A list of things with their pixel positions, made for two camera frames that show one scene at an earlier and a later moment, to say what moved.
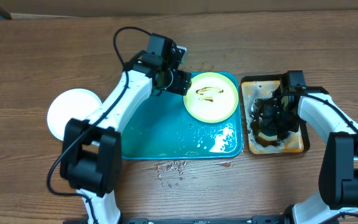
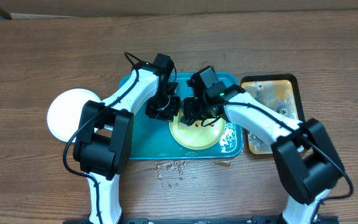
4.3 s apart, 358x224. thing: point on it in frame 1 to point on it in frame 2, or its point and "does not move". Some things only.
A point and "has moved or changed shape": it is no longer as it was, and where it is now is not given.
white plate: x=70 y=104 does not move
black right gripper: x=270 y=125 to x=192 y=113
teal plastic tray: x=163 y=129 does not move
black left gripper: x=183 y=83 to x=168 y=115
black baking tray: x=255 y=88 does not move
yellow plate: x=212 y=98 has moved or changed shape
